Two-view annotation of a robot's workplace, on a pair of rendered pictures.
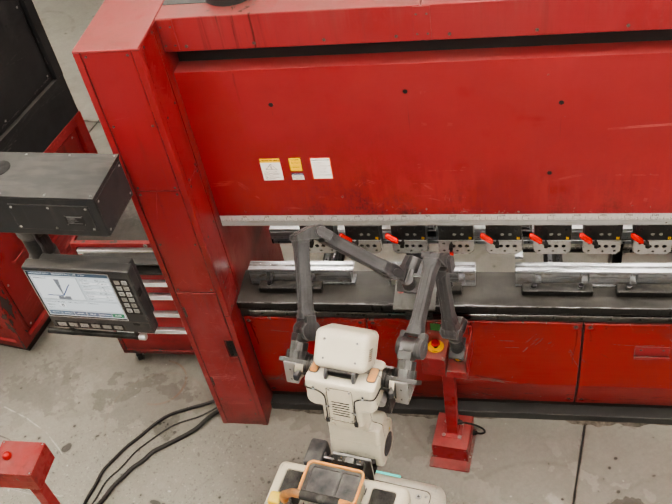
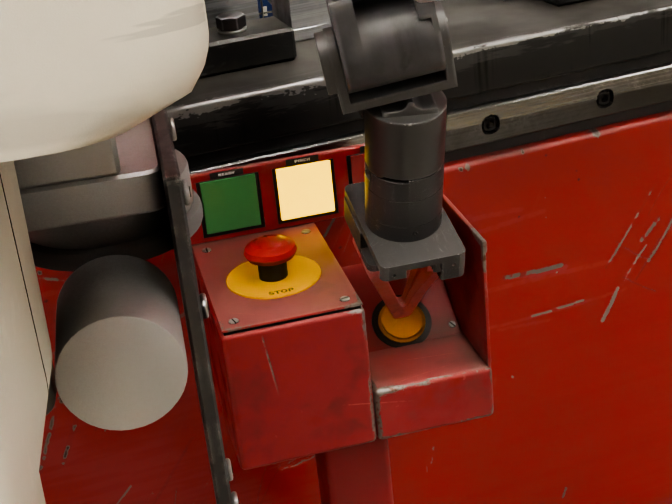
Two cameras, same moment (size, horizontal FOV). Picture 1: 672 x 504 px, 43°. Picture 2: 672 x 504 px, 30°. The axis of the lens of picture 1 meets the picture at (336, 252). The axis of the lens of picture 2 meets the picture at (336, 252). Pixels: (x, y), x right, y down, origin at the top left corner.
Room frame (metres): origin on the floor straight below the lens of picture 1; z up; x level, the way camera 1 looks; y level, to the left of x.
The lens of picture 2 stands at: (1.61, 0.09, 1.20)
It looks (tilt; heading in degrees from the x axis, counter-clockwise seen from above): 25 degrees down; 326
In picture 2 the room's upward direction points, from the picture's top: 6 degrees counter-clockwise
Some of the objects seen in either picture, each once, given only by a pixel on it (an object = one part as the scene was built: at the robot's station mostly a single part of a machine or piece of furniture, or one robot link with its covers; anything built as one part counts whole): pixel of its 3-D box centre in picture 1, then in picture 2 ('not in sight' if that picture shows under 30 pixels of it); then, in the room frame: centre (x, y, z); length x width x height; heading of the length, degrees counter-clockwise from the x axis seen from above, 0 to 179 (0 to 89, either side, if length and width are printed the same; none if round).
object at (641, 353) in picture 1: (652, 353); not in sight; (2.22, -1.30, 0.59); 0.15 x 0.02 x 0.07; 74
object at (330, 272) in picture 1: (302, 272); not in sight; (2.81, 0.17, 0.92); 0.50 x 0.06 x 0.10; 74
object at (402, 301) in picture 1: (416, 286); not in sight; (2.52, -0.31, 1.00); 0.26 x 0.18 x 0.01; 164
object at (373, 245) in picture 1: (364, 233); not in sight; (2.72, -0.14, 1.18); 0.15 x 0.09 x 0.17; 74
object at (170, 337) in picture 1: (158, 277); not in sight; (3.41, 0.99, 0.50); 0.50 x 0.50 x 1.00; 74
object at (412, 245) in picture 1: (409, 233); not in sight; (2.66, -0.33, 1.18); 0.15 x 0.09 x 0.17; 74
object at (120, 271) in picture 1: (94, 290); not in sight; (2.44, 0.97, 1.42); 0.45 x 0.12 x 0.36; 71
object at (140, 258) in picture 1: (117, 276); not in sight; (2.75, 0.97, 1.18); 0.40 x 0.24 x 0.07; 74
